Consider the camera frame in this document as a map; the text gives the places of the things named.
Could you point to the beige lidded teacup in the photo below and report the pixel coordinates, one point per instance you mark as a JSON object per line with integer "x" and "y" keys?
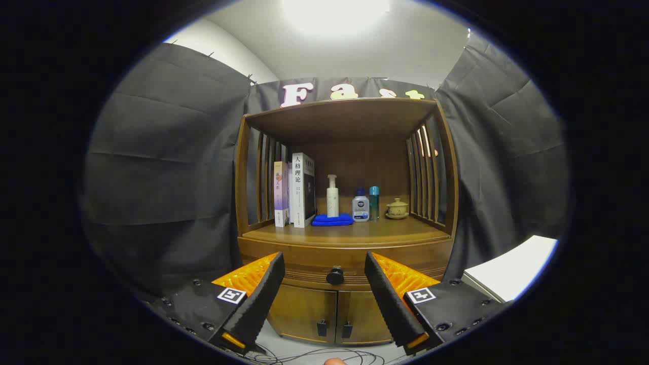
{"x": 397, "y": 209}

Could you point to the brown wooden cabinet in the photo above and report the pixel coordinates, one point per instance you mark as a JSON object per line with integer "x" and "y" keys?
{"x": 355, "y": 152}

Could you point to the teal slim bottle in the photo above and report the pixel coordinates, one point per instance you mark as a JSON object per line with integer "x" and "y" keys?
{"x": 374, "y": 203}

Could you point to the purple book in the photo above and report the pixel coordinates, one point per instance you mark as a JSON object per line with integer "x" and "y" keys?
{"x": 280, "y": 195}

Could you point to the brown wooden drawer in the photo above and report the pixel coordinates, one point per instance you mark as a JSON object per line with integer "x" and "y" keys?
{"x": 304, "y": 258}

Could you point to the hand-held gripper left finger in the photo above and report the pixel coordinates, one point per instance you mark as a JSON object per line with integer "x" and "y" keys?
{"x": 261, "y": 304}

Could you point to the brown wooden countertop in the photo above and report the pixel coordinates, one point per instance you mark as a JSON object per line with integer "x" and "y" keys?
{"x": 365, "y": 230}

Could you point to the white appliance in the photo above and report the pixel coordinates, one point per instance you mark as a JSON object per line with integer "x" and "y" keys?
{"x": 512, "y": 268}

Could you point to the blue folded cloth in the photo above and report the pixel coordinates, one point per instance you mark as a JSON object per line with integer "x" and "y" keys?
{"x": 329, "y": 221}

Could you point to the white bottle with blue cap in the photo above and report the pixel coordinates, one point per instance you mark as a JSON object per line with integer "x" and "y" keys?
{"x": 360, "y": 208}

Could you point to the black round drawer knob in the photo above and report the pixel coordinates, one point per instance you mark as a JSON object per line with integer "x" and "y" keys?
{"x": 335, "y": 276}

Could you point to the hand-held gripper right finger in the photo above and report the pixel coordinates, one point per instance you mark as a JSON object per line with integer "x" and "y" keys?
{"x": 390, "y": 304}

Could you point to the white pump bottle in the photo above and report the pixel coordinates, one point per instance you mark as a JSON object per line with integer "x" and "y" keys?
{"x": 332, "y": 200}

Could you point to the wooden cabinet door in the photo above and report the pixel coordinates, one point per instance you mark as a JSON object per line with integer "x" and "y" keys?
{"x": 362, "y": 314}
{"x": 299, "y": 309}

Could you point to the white and black book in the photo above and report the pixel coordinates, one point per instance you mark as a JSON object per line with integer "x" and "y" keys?
{"x": 299, "y": 192}

